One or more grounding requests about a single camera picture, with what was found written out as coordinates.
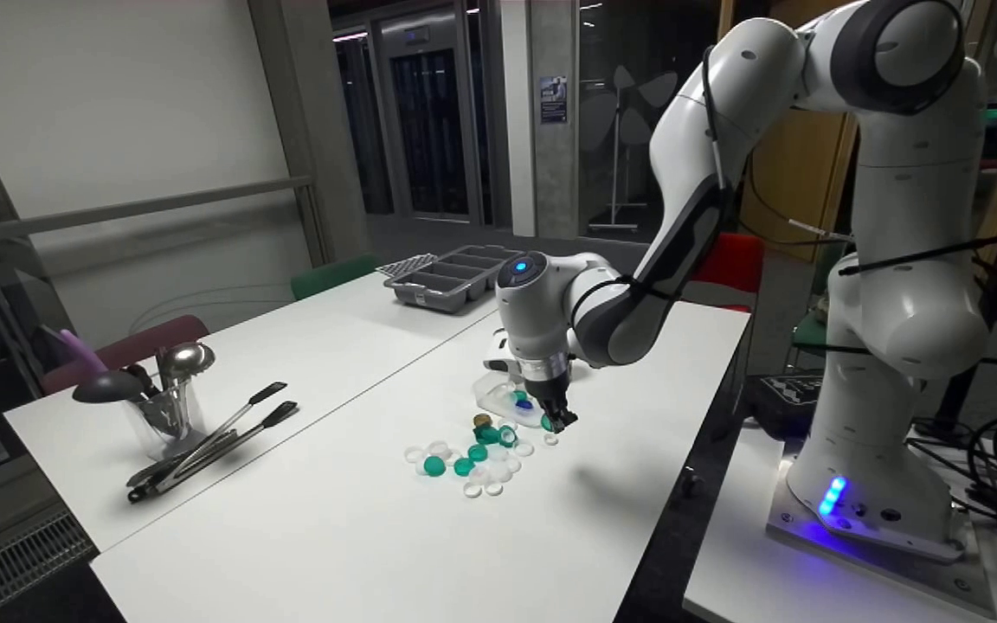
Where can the standing fan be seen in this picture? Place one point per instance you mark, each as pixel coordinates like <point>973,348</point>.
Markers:
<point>622,140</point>

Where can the red chair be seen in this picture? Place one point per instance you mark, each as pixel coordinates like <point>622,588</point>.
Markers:
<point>728,259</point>

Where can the clear plastic container tray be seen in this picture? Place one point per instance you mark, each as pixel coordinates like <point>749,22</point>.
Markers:
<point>496,392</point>

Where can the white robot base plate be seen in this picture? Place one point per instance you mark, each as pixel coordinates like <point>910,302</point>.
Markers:
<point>868,548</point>

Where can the clear bottle cap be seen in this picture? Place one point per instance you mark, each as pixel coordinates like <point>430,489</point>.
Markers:
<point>471,489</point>
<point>547,440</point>

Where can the gold bottle cap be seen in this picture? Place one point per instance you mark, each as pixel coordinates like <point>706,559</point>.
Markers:
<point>482,421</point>

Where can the metal railing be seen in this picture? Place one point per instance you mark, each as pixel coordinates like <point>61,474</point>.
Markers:
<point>119,212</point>

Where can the large dark green cap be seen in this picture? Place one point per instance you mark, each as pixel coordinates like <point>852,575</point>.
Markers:
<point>486,437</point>

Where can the black box zigzag logo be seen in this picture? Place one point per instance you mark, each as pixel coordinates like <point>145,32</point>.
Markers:
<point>780,401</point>

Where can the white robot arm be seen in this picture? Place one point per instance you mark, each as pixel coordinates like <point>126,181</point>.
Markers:
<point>916,287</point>

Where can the purple spatula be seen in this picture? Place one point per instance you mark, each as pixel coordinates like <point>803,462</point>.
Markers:
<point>74,348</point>

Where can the grey cutlery tray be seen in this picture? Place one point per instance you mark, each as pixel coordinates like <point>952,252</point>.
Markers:
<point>457,274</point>

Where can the metal serving spoon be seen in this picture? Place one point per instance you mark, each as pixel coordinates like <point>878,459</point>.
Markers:
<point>183,361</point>

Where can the paper notice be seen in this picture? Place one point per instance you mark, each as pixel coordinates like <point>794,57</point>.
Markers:
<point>552,98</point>

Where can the blue bottle cap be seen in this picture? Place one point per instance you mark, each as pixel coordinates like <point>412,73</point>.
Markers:
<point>516,400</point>

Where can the white bottle cap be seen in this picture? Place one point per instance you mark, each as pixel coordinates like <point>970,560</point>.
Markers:
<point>494,485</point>

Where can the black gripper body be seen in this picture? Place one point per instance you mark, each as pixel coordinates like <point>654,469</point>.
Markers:
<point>546,380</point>

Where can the floor radiator grille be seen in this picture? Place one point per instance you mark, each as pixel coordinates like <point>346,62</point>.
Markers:
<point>0,564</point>

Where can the metal kitchen tongs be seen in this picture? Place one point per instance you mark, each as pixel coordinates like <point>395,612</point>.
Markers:
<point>217,431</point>
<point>226,450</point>

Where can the metal utensil holder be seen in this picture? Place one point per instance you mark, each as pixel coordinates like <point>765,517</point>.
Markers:
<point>168,412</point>

